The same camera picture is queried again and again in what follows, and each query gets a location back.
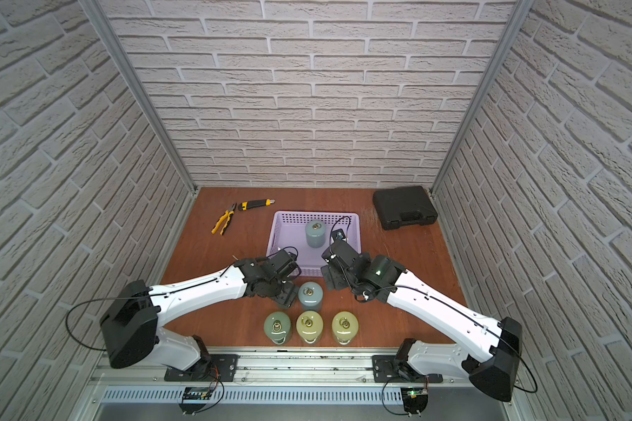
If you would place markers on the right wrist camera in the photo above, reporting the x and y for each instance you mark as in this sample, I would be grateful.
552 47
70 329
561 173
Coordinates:
338 235

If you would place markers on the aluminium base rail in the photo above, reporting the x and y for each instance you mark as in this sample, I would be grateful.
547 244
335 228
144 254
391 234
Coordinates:
279 376

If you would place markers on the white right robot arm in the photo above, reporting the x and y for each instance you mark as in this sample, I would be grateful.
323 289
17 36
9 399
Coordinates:
490 350

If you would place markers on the lavender perforated plastic basket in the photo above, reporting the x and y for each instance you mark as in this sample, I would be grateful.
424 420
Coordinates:
289 229

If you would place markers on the black plastic tool case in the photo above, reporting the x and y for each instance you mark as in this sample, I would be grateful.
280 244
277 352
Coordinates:
404 206

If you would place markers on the aluminium corner frame post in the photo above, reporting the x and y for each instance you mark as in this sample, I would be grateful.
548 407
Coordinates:
517 18
99 20

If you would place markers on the controller board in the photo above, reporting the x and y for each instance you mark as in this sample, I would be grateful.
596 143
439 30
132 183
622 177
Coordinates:
415 401
197 399

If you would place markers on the aluminium corner frame post right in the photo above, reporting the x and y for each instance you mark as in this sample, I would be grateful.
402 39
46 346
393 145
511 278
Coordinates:
517 18

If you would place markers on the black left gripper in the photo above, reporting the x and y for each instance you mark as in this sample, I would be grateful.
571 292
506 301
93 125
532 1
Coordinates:
283 289

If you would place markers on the yellow black pliers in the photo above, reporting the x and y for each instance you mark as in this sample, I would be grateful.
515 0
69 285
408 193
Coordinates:
224 220

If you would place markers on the yellow black utility knife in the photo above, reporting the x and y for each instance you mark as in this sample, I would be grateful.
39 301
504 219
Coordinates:
254 204

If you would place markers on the aluminium corner frame post left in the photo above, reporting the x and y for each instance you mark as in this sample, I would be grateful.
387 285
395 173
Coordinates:
99 20

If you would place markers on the left controller board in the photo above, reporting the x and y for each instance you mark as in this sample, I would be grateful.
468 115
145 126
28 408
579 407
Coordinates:
197 399

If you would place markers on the blue tea canister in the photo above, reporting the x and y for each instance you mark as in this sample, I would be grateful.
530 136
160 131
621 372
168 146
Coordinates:
315 233
311 296

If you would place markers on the yellow-green tea canister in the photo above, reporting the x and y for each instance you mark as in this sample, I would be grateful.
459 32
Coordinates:
345 327
310 326

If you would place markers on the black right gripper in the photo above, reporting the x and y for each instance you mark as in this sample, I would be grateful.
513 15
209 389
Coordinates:
331 279

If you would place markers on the green tea canister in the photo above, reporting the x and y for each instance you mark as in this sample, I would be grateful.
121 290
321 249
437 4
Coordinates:
277 328

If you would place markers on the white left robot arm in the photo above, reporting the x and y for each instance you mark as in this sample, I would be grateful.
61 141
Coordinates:
134 325

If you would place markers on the right controller board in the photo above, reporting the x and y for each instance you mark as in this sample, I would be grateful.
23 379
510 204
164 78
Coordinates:
415 401

